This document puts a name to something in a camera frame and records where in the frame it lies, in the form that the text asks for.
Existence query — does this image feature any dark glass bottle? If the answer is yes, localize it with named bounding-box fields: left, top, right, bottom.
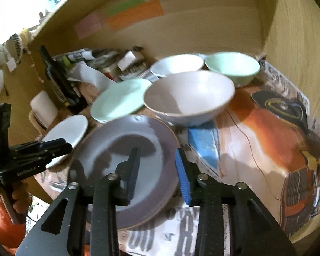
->
left=39, top=45, right=82, bottom=114

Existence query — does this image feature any white beaded cord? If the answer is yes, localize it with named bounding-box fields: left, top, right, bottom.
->
left=27, top=48, right=44, bottom=83

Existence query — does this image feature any white plate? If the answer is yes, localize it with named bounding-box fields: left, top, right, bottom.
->
left=41, top=115, right=89, bottom=169

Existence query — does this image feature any person's left hand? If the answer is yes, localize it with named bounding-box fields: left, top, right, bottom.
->
left=12, top=183, right=30, bottom=214

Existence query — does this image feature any pink paper note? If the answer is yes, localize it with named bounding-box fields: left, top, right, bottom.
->
left=74, top=11, right=103, bottom=39

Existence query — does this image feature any orange paper note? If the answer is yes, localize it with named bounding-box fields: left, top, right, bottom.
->
left=106, top=0, right=164, bottom=30

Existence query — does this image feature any printed newspaper table cover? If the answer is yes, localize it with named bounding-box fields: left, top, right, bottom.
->
left=33, top=59, right=320, bottom=256

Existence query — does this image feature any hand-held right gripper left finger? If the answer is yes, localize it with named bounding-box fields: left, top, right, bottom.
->
left=15, top=147, right=142, bottom=256

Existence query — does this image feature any purple grey plate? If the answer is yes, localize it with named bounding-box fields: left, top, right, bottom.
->
left=69, top=115, right=180, bottom=230

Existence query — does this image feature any pile of boxes and tubes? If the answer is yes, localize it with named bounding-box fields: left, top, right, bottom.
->
left=52, top=48, right=128, bottom=72

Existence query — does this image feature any patterned ornament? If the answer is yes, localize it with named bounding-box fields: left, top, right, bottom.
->
left=7, top=33, right=30, bottom=59

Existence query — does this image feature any white paper sheet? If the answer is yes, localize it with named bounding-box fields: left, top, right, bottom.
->
left=68, top=61, right=115, bottom=94

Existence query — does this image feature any green paper note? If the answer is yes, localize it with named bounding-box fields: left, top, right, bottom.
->
left=105, top=0, right=145, bottom=16

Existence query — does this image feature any person's left forearm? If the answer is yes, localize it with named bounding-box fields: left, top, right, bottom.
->
left=0, top=200, right=26, bottom=249

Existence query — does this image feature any large pink bowl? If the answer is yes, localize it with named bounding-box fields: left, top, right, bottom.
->
left=143, top=71, right=236, bottom=127

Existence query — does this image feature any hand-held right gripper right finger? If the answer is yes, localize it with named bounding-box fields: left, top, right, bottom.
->
left=175, top=148, right=296, bottom=256

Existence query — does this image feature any white mug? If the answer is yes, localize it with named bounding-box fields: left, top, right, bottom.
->
left=29, top=91, right=60, bottom=136

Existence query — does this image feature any mint green bowl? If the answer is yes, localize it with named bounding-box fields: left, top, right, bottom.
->
left=204, top=52, right=261, bottom=87

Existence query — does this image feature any small white bowl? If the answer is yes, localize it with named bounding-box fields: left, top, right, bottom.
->
left=150, top=54, right=205, bottom=78

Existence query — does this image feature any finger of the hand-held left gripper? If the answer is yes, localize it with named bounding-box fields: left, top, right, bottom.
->
left=43, top=142, right=73, bottom=163
left=38, top=138, right=67, bottom=148

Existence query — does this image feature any small cardboard box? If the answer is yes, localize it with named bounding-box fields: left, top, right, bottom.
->
left=117, top=50, right=146, bottom=71

